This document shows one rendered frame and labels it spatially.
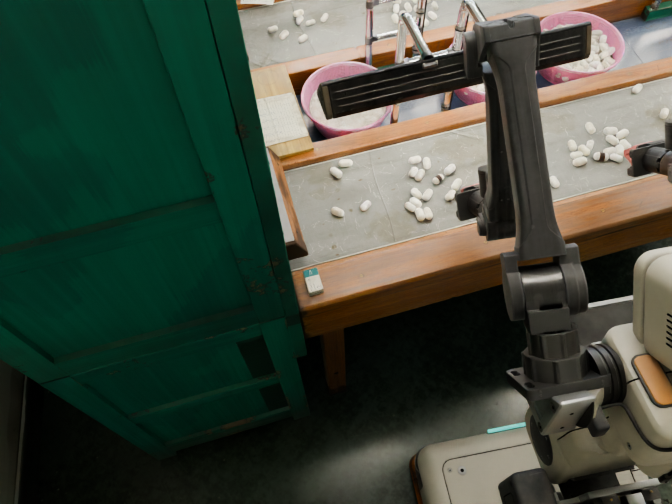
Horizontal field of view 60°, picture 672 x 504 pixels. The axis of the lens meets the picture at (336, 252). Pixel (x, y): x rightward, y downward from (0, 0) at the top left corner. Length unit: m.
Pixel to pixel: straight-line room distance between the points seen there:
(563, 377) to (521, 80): 0.41
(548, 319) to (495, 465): 0.98
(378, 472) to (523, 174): 1.36
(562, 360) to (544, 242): 0.16
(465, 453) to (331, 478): 0.48
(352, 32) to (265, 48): 0.28
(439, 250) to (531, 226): 0.60
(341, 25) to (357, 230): 0.76
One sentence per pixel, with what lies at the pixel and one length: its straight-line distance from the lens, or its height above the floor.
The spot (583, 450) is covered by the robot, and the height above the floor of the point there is 0.90.
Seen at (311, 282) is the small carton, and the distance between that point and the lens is 1.36.
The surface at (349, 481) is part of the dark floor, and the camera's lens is 2.01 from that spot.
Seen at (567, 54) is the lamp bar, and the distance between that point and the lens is 1.47.
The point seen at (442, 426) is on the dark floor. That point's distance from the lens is 2.07.
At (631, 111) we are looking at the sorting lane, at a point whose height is 0.74.
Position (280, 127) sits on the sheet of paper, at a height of 0.78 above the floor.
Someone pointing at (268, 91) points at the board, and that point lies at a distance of 1.74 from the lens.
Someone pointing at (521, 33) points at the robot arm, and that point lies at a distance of 0.88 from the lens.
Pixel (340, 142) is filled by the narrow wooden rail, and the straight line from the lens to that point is 1.61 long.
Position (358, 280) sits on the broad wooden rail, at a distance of 1.38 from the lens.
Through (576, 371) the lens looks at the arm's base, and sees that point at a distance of 0.86.
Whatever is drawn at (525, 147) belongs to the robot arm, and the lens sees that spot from 0.85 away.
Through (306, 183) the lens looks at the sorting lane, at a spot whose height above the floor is 0.74.
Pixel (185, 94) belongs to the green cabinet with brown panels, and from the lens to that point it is 0.71.
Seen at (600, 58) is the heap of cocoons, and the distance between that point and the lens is 2.01.
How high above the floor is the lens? 1.99
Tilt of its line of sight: 60 degrees down
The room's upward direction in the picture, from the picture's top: 3 degrees counter-clockwise
